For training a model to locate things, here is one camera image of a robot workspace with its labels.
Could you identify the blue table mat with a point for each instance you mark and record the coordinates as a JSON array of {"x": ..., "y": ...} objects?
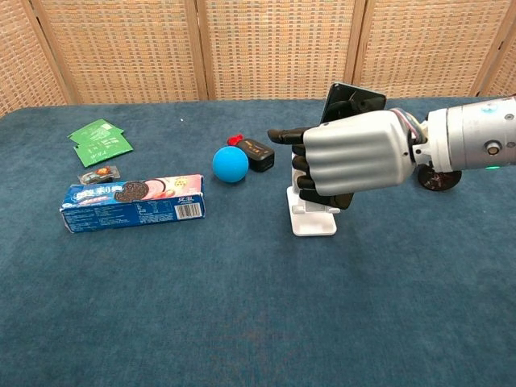
[{"x": 242, "y": 302}]

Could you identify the dark wrapped candy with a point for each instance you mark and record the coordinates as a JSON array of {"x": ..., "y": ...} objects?
[{"x": 98, "y": 174}]

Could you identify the dark drink bottle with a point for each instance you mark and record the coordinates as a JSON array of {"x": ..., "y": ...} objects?
[{"x": 439, "y": 181}]

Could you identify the bamboo folding screen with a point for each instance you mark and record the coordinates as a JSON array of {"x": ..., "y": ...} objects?
[{"x": 266, "y": 44}]

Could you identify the blue ball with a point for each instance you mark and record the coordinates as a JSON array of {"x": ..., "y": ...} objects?
[{"x": 230, "y": 164}]

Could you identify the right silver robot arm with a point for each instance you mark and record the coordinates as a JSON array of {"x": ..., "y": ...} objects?
[{"x": 471, "y": 135}]

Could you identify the black smartphone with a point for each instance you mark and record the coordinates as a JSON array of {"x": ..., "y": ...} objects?
[{"x": 363, "y": 98}]

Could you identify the white phone stand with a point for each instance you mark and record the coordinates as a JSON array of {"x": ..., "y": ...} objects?
[{"x": 314, "y": 221}]

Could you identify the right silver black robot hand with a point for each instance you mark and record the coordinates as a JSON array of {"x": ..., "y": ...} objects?
[{"x": 354, "y": 153}]

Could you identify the green sachet packet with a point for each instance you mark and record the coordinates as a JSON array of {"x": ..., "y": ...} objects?
[
  {"x": 94, "y": 131},
  {"x": 105, "y": 151}
]

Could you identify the blue pink cookie box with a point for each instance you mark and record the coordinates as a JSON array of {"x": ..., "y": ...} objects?
[{"x": 133, "y": 203}]

